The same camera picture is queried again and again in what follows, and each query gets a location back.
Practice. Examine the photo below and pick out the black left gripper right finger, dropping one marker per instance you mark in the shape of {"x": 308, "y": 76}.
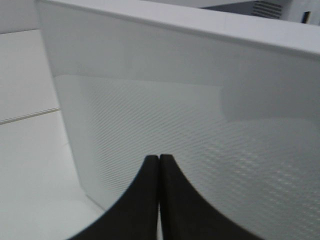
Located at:
{"x": 185, "y": 214}

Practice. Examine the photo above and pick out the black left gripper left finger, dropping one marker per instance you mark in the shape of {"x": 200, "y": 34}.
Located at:
{"x": 134, "y": 216}

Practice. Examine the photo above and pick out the white microwave door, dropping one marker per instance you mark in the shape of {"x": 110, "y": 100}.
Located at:
{"x": 234, "y": 98}

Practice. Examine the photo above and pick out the white microwave oven body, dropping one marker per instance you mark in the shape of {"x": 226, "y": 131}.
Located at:
{"x": 299, "y": 11}

